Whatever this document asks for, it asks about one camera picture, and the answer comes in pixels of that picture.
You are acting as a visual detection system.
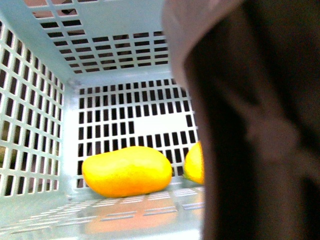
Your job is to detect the yellow lemon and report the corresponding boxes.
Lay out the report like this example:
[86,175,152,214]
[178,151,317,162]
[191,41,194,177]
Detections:
[184,141,205,185]

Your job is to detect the yellow mango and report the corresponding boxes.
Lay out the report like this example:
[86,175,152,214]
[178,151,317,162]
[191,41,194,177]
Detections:
[81,146,173,198]

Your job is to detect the light teal plastic basket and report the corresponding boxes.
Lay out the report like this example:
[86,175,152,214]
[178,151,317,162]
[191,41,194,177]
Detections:
[0,0,205,240]

